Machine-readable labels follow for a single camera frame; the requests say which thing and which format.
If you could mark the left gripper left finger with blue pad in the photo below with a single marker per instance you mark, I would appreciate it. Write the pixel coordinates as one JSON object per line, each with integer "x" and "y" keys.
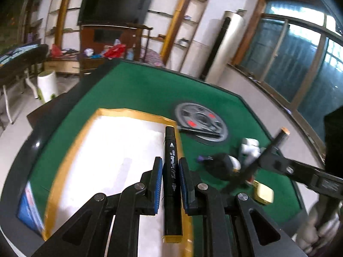
{"x": 108, "y": 225}

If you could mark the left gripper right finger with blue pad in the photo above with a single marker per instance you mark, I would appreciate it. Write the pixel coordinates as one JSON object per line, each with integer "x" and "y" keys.
{"x": 236, "y": 227}

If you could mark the black marker pen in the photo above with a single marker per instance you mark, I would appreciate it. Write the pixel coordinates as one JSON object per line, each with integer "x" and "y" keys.
{"x": 173, "y": 228}

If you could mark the white gloved right hand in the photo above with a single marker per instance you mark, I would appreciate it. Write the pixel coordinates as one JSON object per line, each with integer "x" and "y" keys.
{"x": 318, "y": 231}

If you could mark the white power adapter plug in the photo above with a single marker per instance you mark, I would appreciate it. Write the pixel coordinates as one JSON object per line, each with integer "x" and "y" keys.
{"x": 248, "y": 151}

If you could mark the cream yellow case with keyring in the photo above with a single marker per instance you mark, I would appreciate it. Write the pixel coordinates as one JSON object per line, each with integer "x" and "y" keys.
{"x": 262, "y": 193}

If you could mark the gold rimmed white tray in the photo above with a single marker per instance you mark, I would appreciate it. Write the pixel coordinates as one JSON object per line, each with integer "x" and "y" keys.
{"x": 109, "y": 153}

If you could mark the window with green glass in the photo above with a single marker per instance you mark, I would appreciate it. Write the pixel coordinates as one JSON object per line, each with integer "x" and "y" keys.
{"x": 292, "y": 49}

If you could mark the silver tower air conditioner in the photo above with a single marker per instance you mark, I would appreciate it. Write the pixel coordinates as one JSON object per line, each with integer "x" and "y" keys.
{"x": 219, "y": 55}

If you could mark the white trash bin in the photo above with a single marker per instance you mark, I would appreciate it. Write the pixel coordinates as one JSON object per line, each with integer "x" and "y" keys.
{"x": 47, "y": 86}

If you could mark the red plastic bag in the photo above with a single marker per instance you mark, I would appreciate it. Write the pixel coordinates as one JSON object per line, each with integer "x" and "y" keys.
{"x": 116, "y": 51}

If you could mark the black flat screen television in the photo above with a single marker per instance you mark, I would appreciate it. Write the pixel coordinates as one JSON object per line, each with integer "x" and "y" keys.
{"x": 113, "y": 12}

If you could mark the wooden wall shelf unit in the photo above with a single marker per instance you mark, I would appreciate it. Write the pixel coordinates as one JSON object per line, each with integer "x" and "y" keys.
{"x": 166, "y": 27}

